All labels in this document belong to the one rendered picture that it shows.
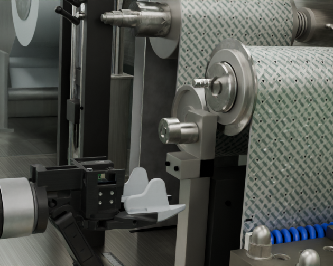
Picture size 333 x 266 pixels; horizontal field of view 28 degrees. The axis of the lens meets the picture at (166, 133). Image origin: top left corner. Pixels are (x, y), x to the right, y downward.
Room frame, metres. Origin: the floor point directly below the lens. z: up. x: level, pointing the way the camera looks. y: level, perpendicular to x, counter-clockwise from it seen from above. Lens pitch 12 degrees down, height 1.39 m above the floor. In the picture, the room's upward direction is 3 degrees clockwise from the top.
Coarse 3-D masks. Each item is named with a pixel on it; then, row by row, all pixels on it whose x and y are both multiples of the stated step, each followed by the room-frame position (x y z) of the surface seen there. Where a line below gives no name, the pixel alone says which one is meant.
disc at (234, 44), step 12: (216, 48) 1.04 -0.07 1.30; (228, 48) 1.01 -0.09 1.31; (240, 48) 0.98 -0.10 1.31; (252, 60) 0.95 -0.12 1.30; (252, 72) 0.94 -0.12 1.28; (252, 84) 0.94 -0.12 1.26; (252, 96) 0.94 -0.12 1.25; (252, 108) 0.94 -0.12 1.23; (240, 120) 0.96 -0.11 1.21; (228, 132) 0.99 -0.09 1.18
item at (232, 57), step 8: (216, 56) 1.02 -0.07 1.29; (224, 56) 1.00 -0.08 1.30; (232, 56) 0.98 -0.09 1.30; (240, 56) 0.97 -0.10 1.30; (232, 64) 0.98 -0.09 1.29; (240, 64) 0.96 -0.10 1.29; (240, 72) 0.96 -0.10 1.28; (240, 80) 0.96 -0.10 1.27; (240, 88) 0.95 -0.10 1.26; (248, 88) 0.95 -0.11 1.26; (240, 96) 0.95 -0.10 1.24; (208, 104) 1.03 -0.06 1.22; (240, 104) 0.95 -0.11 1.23; (216, 112) 1.01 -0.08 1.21; (224, 112) 0.99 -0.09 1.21; (232, 112) 0.97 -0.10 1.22; (240, 112) 0.95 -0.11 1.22; (224, 120) 0.99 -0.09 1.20; (232, 120) 0.97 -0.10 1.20
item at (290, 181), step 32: (256, 128) 0.95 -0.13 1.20; (288, 128) 0.98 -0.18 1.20; (320, 128) 1.00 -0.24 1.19; (256, 160) 0.95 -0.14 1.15; (288, 160) 0.98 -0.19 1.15; (320, 160) 1.01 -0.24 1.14; (256, 192) 0.95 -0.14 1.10; (288, 192) 0.98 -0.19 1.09; (320, 192) 1.01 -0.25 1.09; (256, 224) 0.96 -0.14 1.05; (288, 224) 0.98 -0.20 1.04; (320, 224) 1.01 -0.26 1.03
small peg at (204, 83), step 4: (192, 80) 1.00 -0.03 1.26; (196, 80) 0.99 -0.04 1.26; (200, 80) 1.00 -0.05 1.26; (204, 80) 1.00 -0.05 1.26; (208, 80) 1.00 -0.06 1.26; (192, 84) 1.00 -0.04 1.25; (196, 84) 0.99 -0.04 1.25; (200, 84) 0.99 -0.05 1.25; (204, 84) 1.00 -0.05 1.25; (208, 84) 1.00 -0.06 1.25
